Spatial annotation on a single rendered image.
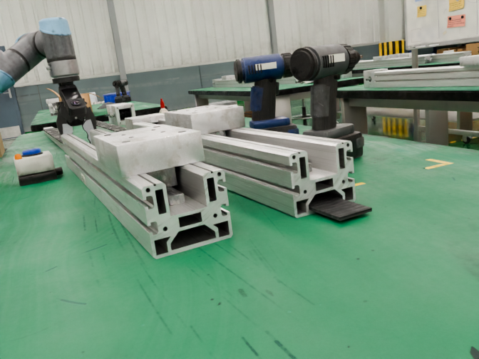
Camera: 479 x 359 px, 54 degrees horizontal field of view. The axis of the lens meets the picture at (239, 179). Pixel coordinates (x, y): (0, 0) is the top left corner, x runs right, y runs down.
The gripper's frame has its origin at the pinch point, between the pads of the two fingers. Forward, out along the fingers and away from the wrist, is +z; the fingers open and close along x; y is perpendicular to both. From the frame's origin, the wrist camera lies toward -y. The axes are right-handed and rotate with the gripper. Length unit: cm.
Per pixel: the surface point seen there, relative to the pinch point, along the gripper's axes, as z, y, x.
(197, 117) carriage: -8, -54, -15
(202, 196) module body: -2, -85, -2
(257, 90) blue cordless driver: -10, -36, -37
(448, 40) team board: -13, 130, -301
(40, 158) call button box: -2.6, -22.2, 12.0
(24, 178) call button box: 1.1, -22.2, 16.1
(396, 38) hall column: -26, 515, -629
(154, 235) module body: 0, -86, 5
